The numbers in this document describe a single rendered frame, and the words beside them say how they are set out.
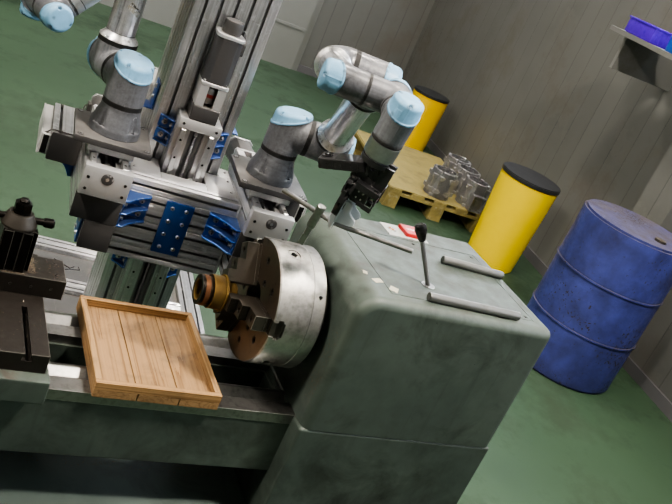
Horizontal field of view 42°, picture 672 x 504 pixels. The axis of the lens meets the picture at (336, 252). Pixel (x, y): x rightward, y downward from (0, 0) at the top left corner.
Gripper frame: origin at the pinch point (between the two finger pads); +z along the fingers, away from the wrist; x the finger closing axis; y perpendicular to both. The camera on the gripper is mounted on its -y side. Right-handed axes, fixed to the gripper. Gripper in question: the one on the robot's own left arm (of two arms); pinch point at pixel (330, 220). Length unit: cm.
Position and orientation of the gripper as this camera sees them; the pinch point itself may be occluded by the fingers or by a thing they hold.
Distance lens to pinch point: 204.4
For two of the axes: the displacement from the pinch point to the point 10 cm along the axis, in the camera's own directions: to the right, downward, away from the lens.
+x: 3.2, -4.0, 8.6
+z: -4.4, 7.4, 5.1
